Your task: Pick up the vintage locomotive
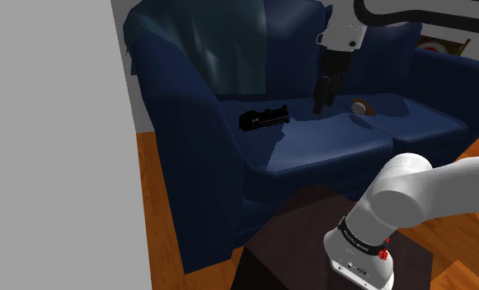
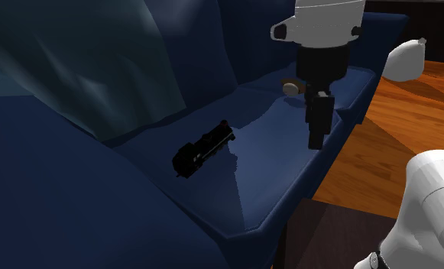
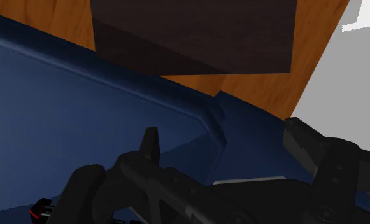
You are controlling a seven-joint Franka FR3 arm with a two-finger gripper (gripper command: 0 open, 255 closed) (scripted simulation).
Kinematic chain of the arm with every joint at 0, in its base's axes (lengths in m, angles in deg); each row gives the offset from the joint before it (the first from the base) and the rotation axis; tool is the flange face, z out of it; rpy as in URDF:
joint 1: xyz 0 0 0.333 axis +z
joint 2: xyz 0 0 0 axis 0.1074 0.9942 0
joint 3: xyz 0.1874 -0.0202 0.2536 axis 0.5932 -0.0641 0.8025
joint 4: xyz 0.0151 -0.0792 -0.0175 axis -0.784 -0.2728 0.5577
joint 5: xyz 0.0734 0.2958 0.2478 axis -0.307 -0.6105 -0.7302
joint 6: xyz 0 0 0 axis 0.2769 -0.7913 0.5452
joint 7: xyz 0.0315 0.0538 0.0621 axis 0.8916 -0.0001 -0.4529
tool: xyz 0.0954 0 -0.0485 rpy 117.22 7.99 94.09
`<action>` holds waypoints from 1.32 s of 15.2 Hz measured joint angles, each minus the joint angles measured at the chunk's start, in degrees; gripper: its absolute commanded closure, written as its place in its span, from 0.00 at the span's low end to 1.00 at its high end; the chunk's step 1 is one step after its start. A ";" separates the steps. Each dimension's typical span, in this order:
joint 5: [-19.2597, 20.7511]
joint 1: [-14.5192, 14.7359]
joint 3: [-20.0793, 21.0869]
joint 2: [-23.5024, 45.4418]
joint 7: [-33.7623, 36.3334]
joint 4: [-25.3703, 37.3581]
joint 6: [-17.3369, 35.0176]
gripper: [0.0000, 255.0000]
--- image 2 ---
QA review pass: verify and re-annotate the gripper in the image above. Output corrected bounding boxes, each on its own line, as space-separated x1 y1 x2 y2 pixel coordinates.
295 44 352 151

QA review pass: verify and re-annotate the beige and brown round object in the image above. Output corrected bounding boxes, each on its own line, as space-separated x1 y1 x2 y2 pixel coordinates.
280 77 306 99

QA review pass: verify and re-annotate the dark blue sofa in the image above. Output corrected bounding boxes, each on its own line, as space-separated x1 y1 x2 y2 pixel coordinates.
0 0 411 269

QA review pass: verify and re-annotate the white rounded object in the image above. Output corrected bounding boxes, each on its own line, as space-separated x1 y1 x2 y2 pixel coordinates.
382 37 428 83

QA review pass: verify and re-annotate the black toy train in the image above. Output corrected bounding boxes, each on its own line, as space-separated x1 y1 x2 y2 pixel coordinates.
171 119 237 180

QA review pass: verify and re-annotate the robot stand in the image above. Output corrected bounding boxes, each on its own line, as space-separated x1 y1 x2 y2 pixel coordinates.
273 198 398 269

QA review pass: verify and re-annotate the teal cushion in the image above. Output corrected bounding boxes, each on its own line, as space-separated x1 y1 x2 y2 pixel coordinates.
0 0 187 142

